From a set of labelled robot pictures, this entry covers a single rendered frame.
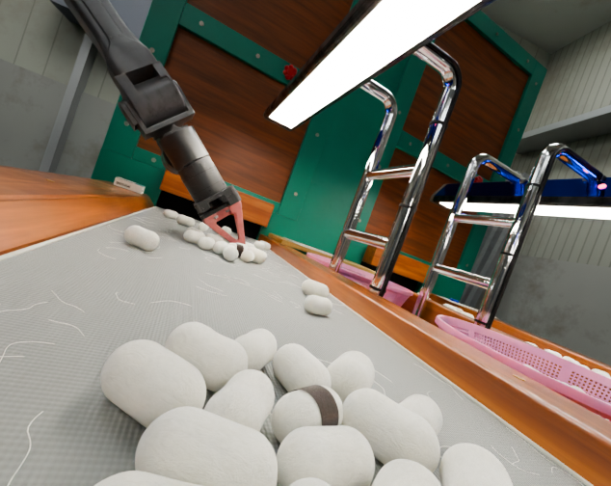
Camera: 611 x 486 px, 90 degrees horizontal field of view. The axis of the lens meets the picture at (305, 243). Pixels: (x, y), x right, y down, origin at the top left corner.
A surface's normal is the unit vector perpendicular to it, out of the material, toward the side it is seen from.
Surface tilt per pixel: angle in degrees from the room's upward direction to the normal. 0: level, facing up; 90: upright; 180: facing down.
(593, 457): 90
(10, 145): 90
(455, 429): 0
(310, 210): 90
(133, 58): 74
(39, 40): 90
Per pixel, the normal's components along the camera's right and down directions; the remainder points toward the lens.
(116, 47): 0.33, -0.15
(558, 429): -0.87, -0.31
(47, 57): 0.15, 0.08
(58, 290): 0.34, -0.94
